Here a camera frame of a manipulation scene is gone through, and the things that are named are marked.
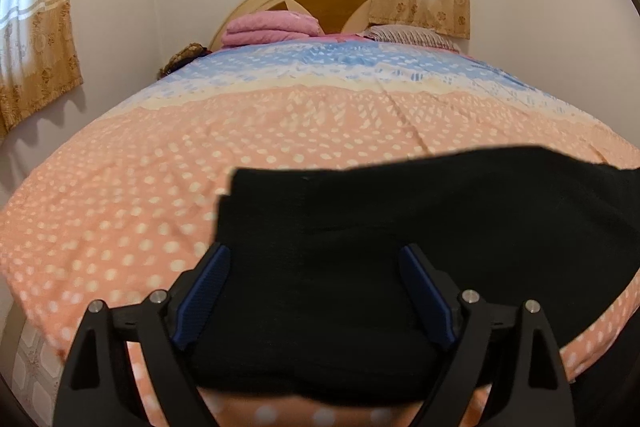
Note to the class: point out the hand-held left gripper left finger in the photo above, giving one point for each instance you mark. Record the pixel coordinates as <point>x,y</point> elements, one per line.
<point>202,292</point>

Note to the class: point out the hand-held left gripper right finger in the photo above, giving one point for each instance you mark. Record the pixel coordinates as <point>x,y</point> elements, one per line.
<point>427,294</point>

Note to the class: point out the black pants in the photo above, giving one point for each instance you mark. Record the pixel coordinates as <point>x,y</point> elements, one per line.
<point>350,217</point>

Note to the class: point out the polka dot bedspread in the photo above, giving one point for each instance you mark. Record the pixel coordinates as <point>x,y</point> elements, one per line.
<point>150,157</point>

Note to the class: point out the brown fuzzy bundle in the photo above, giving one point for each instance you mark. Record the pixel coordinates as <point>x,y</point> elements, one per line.
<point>182,57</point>

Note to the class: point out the striped pillow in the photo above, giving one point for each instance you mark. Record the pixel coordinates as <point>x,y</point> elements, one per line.
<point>410,36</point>

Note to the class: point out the folded pink blanket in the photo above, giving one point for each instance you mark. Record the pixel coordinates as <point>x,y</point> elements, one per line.
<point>270,27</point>

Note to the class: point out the wooden headboard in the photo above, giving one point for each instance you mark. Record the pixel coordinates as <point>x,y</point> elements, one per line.
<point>335,7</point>

